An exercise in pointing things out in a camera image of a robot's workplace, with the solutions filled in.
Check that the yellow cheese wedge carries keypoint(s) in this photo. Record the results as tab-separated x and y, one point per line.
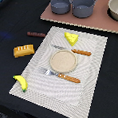
71	38

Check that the orange bread loaf toy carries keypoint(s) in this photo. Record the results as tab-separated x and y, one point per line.
23	50

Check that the brown sausage toy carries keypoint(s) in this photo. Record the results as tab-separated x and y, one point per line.
32	34

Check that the yellow banana toy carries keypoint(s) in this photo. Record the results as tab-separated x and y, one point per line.
22	82

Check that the round beige plate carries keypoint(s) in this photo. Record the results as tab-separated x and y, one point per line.
63	61

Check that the woven grey placemat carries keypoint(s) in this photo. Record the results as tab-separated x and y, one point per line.
72	100

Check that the left grey pot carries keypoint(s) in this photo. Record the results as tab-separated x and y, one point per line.
60	6

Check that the grey pot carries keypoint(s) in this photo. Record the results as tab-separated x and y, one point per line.
60	6
83	8

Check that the right grey pot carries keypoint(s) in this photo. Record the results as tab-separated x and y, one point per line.
83	8

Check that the beige bowl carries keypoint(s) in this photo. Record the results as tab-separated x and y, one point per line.
113	7

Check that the knife with wooden handle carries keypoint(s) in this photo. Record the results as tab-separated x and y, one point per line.
73	50

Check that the fork with wooden handle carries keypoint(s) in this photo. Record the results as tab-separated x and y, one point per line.
62	76

